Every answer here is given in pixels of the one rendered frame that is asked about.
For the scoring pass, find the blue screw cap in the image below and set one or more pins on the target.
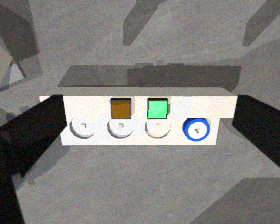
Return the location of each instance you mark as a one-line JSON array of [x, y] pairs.
[[196, 129]]

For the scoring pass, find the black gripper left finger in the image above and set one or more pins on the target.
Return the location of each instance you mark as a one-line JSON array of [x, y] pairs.
[[23, 140]]

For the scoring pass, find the white rectangular tray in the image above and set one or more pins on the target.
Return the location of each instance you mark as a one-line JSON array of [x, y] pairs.
[[140, 115]]

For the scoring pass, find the white button panel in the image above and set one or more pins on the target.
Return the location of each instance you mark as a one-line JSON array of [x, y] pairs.
[[10, 71]]

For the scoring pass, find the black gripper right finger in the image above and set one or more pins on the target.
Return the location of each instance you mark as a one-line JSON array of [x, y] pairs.
[[260, 124]]

